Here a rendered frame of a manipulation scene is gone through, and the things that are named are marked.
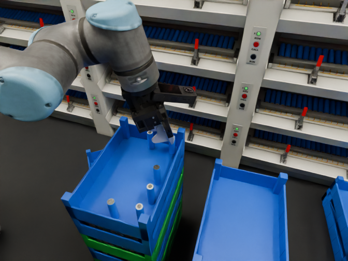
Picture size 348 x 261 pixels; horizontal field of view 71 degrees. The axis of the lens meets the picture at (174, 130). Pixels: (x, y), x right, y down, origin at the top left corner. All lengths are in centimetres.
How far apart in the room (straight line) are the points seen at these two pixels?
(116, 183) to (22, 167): 82
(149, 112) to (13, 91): 28
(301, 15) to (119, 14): 58
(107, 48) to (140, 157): 35
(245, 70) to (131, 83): 51
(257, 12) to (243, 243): 65
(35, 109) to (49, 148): 104
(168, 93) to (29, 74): 29
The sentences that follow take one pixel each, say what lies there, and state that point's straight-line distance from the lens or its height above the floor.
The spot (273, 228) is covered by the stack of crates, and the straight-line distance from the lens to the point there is 74.
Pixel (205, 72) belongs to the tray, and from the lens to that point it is 96.
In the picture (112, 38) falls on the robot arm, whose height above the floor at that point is 77.
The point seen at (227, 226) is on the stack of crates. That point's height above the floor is 32.
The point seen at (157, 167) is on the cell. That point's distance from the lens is 61.
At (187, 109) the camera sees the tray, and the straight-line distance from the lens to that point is 107.
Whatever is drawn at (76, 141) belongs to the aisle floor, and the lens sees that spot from 145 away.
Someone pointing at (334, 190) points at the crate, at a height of 11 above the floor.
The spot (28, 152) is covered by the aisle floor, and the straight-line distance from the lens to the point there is 150.
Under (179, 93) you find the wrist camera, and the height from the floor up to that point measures 62.
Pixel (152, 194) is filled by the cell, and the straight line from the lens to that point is 60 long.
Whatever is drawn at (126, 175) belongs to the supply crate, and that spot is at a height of 40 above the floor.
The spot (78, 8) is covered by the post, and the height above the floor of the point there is 67.
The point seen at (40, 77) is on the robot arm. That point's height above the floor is 76.
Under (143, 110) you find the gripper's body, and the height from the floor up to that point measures 59.
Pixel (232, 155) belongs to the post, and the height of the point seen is 9.
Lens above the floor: 94
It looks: 42 degrees down
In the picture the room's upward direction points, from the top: straight up
